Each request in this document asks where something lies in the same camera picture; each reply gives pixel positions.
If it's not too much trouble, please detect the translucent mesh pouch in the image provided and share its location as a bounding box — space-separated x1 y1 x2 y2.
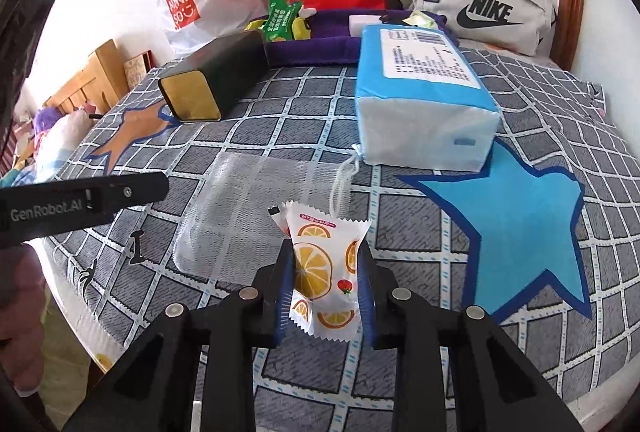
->
172 152 356 285

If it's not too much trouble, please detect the orange fruit print sachet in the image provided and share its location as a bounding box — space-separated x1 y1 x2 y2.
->
269 201 370 342

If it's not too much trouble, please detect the green snack packet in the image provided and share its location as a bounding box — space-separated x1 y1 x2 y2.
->
262 0 303 42

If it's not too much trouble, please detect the green wet wipes pack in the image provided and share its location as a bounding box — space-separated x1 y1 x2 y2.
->
402 10 439 30

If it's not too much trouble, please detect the person's left hand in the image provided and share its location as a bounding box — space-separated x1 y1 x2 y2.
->
1 243 46 397

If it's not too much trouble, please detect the brown star patch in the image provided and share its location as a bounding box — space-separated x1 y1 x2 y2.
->
88 100 180 175

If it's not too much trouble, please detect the wooden headboard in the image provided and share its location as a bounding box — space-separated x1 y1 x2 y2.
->
43 40 130 114

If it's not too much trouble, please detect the blue star patch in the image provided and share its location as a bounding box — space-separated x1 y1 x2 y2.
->
400 139 592 322

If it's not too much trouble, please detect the brown framed picture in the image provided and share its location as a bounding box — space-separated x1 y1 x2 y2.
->
122 50 154 89

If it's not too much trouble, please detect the dark green gold box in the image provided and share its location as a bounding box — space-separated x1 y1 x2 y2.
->
158 31 269 122

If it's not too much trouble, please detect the grey checked cloth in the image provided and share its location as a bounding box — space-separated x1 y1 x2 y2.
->
44 49 639 431

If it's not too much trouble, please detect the blue tissue pack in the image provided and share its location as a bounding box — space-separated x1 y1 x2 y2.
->
355 24 500 173

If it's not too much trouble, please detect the purple fabric tray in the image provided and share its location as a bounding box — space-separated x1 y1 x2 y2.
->
254 7 449 69

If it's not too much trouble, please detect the grey Nike waist bag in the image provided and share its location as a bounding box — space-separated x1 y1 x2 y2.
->
385 0 559 58

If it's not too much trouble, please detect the white sponge block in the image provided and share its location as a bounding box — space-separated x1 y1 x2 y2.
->
348 14 382 37

